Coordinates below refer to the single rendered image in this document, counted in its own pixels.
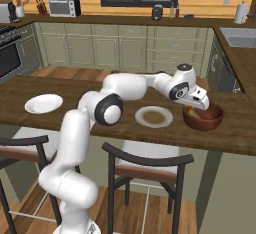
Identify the black round canister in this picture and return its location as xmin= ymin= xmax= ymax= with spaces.
xmin=151 ymin=3 xmax=164 ymax=22

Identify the brown knife block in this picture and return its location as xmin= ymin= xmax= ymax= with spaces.
xmin=35 ymin=0 xmax=49 ymax=16

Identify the tan potato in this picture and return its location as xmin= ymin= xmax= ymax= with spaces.
xmin=187 ymin=109 xmax=202 ymax=120

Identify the silver toaster oven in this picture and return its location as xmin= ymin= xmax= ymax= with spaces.
xmin=47 ymin=0 xmax=82 ymax=19

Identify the pale glass bottle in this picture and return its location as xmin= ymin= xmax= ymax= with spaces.
xmin=169 ymin=1 xmax=176 ymax=19

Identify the dark dishwasher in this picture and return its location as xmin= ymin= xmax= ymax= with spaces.
xmin=205 ymin=34 xmax=244 ymax=94

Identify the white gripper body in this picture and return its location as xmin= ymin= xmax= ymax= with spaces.
xmin=187 ymin=93 xmax=211 ymax=111

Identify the green base cabinet run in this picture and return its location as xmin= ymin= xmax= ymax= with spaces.
xmin=16 ymin=21 xmax=214 ymax=77

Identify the plain white plate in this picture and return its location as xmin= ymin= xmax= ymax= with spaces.
xmin=23 ymin=93 xmax=64 ymax=115

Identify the white paper towel roll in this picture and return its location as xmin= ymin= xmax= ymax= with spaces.
xmin=233 ymin=0 xmax=251 ymax=25

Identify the grey sink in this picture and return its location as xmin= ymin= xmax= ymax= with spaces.
xmin=219 ymin=27 xmax=256 ymax=49

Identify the black and silver coffee machine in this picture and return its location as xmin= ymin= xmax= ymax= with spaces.
xmin=0 ymin=1 xmax=22 ymax=25

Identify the black stove with oven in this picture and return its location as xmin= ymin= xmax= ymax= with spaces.
xmin=0 ymin=24 xmax=27 ymax=83

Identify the white pot with utensils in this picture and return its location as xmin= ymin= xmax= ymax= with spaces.
xmin=11 ymin=0 xmax=30 ymax=19

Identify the white plate with brown centre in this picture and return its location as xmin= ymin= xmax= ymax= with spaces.
xmin=134 ymin=105 xmax=175 ymax=129

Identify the dark wooden bar stool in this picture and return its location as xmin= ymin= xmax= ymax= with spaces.
xmin=0 ymin=127 xmax=82 ymax=234
xmin=101 ymin=140 xmax=195 ymax=234

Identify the brown wooden bowl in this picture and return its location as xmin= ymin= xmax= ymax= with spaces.
xmin=181 ymin=102 xmax=226 ymax=133

